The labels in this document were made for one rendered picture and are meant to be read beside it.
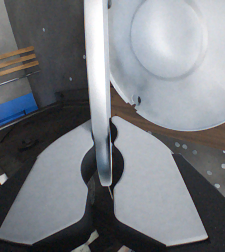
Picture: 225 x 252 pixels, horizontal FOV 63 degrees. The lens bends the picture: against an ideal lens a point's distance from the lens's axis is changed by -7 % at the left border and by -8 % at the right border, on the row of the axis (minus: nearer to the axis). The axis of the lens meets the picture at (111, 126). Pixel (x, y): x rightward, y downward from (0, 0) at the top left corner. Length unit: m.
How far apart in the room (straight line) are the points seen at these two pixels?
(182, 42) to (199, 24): 0.03
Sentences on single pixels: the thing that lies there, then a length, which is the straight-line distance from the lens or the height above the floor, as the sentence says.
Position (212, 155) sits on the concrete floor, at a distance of 0.83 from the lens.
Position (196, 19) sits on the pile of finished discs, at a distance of 0.28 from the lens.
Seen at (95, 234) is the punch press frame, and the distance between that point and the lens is 0.81.
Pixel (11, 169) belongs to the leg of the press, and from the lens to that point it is 0.55.
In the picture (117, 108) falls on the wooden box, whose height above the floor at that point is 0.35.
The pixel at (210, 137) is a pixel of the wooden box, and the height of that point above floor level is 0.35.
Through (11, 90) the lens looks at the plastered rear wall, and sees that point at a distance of 1.97.
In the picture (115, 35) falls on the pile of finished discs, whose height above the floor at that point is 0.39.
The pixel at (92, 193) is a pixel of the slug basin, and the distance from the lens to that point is 0.83.
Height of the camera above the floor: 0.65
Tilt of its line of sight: 35 degrees down
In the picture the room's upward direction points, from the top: 120 degrees counter-clockwise
